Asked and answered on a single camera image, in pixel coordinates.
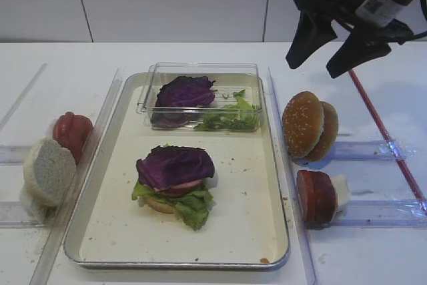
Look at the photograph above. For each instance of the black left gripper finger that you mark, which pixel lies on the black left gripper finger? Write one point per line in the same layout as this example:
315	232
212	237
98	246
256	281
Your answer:
313	31

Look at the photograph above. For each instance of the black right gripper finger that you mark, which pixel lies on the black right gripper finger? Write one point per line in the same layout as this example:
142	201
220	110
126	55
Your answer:
356	50

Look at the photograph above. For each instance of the sesame top bun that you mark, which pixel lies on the sesame top bun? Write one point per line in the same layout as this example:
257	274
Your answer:
303	121

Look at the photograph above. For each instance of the sesame bun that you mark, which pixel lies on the sesame bun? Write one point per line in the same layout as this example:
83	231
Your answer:
328	136
303	121

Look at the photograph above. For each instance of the green lettuce in container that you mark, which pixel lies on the green lettuce in container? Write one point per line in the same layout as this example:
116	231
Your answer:
241	116

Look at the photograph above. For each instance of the white cheese slice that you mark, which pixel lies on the white cheese slice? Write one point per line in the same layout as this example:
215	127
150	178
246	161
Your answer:
342	190

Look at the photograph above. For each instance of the pink meat slice on burger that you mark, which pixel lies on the pink meat slice on burger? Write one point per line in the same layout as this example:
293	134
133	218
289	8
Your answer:
182	189

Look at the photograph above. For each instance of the green lettuce on burger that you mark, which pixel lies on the green lettuce on burger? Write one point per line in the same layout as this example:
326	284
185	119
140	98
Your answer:
191	208

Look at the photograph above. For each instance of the red tomato slices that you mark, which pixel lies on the red tomato slices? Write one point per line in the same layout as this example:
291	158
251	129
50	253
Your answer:
71	132

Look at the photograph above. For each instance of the red plastic strip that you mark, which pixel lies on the red plastic strip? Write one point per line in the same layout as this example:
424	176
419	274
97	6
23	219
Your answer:
399	159

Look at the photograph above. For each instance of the clear holder upper right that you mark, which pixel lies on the clear holder upper right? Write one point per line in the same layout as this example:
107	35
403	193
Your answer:
362	151

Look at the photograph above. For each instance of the clear holder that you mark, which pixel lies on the clear holder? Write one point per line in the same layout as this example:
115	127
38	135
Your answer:
19	215
13	155
382	214
362	151

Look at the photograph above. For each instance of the purple cabbage leaf in container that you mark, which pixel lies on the purple cabbage leaf in container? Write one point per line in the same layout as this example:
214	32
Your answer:
183	91

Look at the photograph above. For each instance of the clear plastic container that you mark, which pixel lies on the clear plastic container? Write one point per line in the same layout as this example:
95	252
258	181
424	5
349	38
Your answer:
227	77

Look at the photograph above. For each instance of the clear holder lower right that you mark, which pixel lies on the clear holder lower right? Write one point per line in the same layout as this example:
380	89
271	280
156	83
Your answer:
382	214

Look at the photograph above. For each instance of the silver metal baking tray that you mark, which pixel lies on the silver metal baking tray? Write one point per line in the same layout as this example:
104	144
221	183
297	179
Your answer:
246	228

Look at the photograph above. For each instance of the bottom burger bun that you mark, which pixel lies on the bottom burger bun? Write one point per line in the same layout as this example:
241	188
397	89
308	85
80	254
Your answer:
158	206

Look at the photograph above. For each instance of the white bun half left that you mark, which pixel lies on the white bun half left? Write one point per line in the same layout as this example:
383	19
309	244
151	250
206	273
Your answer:
48	171

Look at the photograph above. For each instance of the clear holder upper left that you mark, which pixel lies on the clear holder upper left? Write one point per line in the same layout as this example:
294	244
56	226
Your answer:
13	155

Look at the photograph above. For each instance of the clear holder lower left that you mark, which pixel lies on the clear holder lower left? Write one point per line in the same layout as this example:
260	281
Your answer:
19	215

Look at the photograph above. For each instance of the clear rail right of tray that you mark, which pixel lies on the clear rail right of tray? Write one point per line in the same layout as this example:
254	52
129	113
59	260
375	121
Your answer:
297	232

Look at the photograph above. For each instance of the clear rail of tray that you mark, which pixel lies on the clear rail of tray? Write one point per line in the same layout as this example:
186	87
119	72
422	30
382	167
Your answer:
65	209
297	232

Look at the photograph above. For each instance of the clear rail left of tray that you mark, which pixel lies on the clear rail left of tray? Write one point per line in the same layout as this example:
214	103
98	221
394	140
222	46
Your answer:
65	209

